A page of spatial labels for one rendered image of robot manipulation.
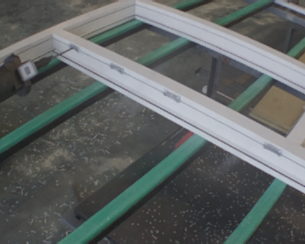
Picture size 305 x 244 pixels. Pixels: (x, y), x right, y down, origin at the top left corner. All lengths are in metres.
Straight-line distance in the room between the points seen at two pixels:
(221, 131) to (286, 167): 0.19
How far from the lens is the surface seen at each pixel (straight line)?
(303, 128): 1.00
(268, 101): 1.61
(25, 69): 1.05
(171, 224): 1.14
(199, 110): 0.99
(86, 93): 1.12
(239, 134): 0.96
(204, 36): 1.43
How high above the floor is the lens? 1.50
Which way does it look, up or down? 37 degrees down
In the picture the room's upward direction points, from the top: 6 degrees clockwise
